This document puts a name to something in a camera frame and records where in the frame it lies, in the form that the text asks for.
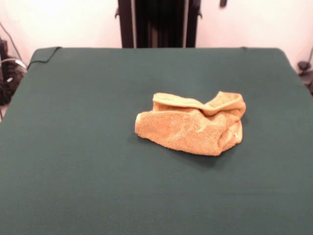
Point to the dark green table cloth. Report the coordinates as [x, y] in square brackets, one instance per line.
[97, 171]

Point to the black stand base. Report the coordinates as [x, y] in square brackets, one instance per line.
[305, 71]
[9, 83]

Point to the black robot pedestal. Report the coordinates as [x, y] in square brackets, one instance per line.
[159, 24]

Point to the small black wall fitting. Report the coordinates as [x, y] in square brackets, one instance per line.
[223, 3]

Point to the small black box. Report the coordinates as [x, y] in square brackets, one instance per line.
[3, 49]

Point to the tan terry towel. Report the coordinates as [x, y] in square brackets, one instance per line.
[183, 127]

